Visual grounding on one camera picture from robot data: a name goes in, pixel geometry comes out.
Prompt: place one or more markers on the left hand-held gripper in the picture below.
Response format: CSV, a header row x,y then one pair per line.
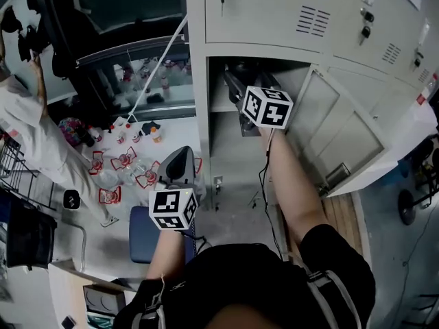
x,y
168,202

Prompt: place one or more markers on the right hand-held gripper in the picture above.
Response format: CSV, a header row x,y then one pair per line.
x,y
271,111

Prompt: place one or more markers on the dark bottle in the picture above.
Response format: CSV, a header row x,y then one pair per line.
x,y
245,70

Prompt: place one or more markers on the grey metal locker cabinet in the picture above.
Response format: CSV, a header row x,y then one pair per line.
x,y
267,22

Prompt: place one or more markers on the person's left forearm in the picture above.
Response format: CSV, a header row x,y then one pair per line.
x,y
168,255

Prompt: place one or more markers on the person's right forearm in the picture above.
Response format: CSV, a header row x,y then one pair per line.
x,y
295,190

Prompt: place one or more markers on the grey locker door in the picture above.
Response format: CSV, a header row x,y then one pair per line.
x,y
336,132

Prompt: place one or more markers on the black-headed keys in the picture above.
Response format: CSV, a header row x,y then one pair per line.
x,y
366,29

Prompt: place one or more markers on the black-headed key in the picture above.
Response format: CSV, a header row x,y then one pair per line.
x,y
417,62

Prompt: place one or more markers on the orange-capped bottle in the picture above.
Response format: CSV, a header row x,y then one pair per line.
x,y
156,136

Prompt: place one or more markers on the black cloth piece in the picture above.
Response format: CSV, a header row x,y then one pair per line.
x,y
151,127

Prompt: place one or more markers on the group of red-labelled clear bottles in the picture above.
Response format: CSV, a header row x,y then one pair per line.
x,y
123,159

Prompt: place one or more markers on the blue stool seat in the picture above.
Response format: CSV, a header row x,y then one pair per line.
x,y
142,235

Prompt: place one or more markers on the black cylindrical flask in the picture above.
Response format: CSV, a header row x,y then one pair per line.
x,y
85,137

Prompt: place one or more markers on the black and silver device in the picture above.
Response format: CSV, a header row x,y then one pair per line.
x,y
71,200

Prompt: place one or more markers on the colourful patterned ball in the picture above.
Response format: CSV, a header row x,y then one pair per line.
x,y
68,127

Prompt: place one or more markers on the metal chair leg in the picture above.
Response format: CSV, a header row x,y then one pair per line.
x,y
84,249

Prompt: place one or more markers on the person's black shirt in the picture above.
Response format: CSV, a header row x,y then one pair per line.
x,y
247,279

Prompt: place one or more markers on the person's chin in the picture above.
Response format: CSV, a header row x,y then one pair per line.
x,y
247,319

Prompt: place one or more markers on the black crate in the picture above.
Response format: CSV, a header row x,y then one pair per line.
x,y
31,238

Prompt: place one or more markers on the black phone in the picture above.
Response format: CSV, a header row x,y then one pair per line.
x,y
68,322

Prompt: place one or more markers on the black wheeled chair base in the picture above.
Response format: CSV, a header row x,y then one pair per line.
x,y
408,206

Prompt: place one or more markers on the black hanging bag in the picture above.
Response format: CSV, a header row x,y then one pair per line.
x,y
29,43

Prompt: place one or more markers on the wall socket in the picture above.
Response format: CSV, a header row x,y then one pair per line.
x,y
218,180

